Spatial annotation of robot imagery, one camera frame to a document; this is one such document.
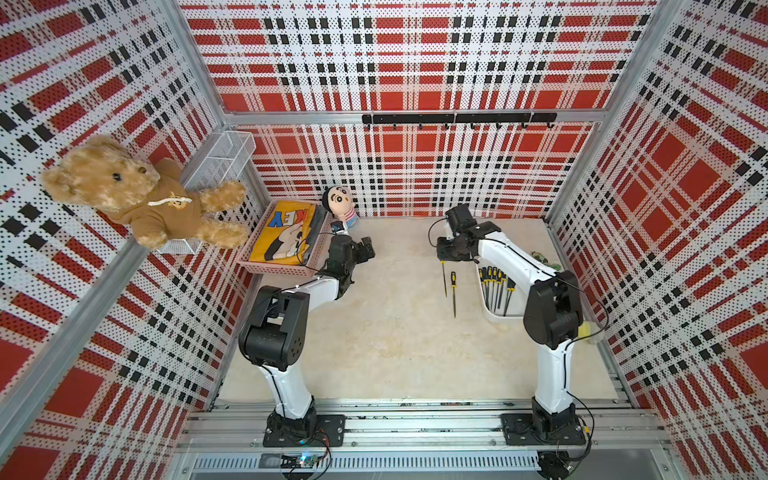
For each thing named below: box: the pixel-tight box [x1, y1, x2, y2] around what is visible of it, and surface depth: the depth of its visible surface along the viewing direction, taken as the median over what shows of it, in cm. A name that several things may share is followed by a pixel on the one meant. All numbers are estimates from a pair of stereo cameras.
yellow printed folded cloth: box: [250, 201, 316, 265], surface depth 109 cm
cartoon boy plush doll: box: [322, 185, 359, 228], surface depth 113 cm
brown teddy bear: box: [42, 136, 248, 249], surface depth 54 cm
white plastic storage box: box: [474, 250, 547, 322], surface depth 62 cm
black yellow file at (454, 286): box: [451, 271, 458, 318], surface depth 103 cm
